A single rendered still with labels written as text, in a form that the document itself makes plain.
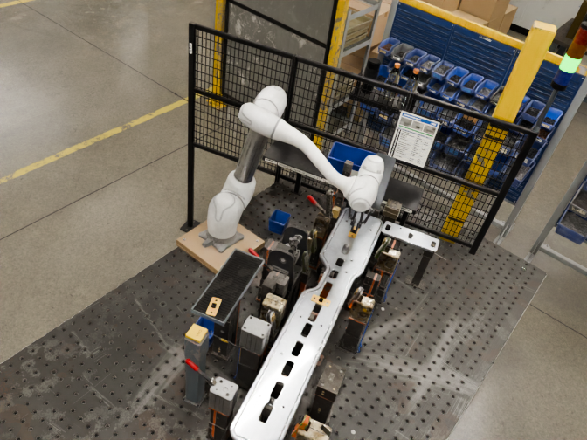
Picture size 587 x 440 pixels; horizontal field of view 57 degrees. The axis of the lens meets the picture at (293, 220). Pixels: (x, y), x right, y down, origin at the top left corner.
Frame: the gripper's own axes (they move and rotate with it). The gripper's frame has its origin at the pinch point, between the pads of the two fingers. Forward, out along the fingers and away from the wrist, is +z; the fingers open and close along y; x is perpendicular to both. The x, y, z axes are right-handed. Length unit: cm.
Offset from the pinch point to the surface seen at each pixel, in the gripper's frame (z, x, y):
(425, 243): 6.6, 14.1, 34.8
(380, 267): 12.0, -8.4, 18.3
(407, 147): -18, 54, 9
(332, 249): 6.4, -14.1, -6.0
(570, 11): 57, 625, 127
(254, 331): -5, -82, -16
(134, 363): 38, -93, -65
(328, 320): 6, -55, 7
